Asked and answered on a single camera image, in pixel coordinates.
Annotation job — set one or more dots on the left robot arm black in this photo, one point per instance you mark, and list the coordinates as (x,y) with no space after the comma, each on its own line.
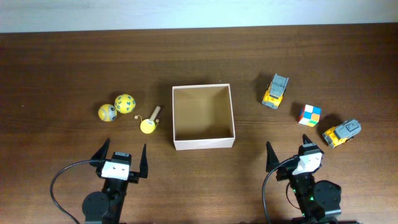
(105,206)

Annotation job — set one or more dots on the yellow wooden rattle drum toy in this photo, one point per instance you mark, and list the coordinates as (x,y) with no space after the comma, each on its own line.
(148,126)

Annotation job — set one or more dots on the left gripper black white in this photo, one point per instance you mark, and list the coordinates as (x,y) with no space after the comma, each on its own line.
(134,176)

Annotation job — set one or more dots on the yellow grey dump truck toy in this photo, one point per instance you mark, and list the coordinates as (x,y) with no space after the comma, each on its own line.
(275,92)

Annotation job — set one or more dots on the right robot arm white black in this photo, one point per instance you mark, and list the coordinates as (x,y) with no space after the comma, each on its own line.
(319,202)

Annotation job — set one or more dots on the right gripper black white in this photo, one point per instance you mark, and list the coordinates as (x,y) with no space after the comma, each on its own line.
(282,173)

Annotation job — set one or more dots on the yellow and grey ball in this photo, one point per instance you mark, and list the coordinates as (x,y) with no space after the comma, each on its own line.
(107,112)

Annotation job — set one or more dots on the yellow ball with blue letters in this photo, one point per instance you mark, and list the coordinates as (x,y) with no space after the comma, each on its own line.
(124,103)

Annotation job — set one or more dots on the yellow grey mixer truck toy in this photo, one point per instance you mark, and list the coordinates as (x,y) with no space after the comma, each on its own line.
(342,133)

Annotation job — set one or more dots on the colourful puzzle cube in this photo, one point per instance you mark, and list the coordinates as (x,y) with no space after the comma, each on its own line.
(309,115)

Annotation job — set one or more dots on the white cardboard box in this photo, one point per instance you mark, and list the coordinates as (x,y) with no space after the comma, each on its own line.
(202,117)

